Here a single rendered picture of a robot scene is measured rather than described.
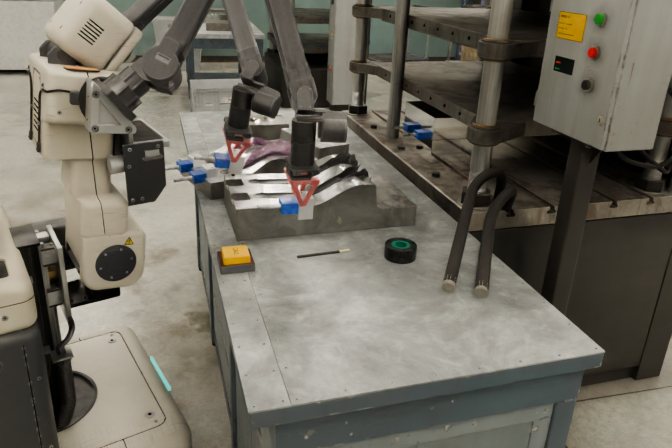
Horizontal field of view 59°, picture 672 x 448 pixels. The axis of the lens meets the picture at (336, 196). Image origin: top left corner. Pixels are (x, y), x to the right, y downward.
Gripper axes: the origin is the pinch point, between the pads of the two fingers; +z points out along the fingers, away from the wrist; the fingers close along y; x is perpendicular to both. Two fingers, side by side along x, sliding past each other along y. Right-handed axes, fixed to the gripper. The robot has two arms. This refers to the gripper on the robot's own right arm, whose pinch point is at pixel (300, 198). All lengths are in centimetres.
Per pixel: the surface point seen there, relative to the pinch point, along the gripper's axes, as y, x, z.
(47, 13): 668, 148, 26
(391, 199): 16.0, -30.6, 8.1
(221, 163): 26.8, 15.8, -0.4
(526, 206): 20, -79, 14
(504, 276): -21, -46, 14
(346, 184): 12.8, -15.7, 1.8
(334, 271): -10.4, -6.5, 14.7
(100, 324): 104, 59, 96
